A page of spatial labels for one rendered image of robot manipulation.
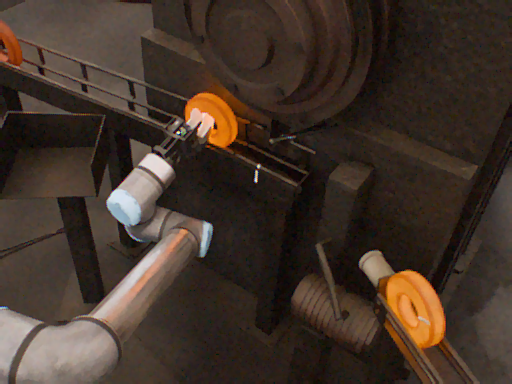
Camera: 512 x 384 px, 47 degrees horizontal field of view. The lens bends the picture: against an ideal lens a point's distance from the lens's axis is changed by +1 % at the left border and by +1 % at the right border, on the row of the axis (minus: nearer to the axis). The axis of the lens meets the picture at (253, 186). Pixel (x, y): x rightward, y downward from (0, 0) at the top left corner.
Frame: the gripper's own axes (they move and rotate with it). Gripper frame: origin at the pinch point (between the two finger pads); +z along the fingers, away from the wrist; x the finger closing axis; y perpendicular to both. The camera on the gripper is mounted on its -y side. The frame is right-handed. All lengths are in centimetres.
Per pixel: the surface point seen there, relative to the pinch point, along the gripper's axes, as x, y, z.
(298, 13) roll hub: -30, 46, 1
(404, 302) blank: -66, -3, -20
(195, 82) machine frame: 9.5, 2.0, 6.4
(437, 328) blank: -75, 4, -24
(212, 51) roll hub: -10.3, 31.6, -4.0
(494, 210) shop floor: -71, -101, 76
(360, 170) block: -43.6, 2.7, 2.3
